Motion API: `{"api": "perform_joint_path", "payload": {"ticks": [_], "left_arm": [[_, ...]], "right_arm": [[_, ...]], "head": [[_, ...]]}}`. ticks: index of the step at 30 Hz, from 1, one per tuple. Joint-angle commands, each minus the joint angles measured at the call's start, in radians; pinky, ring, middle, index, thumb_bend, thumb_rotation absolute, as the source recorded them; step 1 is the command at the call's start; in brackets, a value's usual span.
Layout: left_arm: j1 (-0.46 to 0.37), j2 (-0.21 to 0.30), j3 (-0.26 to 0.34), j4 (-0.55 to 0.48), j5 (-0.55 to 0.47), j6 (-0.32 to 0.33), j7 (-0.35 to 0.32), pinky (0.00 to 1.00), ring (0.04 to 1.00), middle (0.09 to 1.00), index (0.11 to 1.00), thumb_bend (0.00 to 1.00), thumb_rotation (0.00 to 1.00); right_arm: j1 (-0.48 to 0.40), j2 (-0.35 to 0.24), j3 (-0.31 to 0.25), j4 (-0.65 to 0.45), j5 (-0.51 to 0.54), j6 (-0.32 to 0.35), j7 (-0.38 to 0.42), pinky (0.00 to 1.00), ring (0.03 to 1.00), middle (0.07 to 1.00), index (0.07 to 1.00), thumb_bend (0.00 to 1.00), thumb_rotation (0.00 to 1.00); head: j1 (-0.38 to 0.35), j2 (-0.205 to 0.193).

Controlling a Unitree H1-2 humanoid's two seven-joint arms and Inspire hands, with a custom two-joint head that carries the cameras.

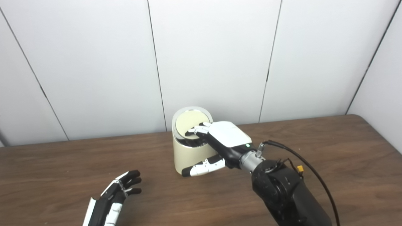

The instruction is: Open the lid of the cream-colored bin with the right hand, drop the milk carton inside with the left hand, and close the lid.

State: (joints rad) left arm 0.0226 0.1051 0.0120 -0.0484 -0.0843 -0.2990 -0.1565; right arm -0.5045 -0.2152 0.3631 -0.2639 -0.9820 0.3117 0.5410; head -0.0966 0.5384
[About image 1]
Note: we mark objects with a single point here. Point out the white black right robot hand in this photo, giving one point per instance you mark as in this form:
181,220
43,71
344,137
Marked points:
227,135

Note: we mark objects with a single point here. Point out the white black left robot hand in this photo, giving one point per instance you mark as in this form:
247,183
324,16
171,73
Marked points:
102,207

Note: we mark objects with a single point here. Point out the cream-colored lidded bin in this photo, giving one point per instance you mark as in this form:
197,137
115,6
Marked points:
188,155

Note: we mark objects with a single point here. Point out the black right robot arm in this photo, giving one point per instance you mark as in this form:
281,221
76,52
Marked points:
285,191

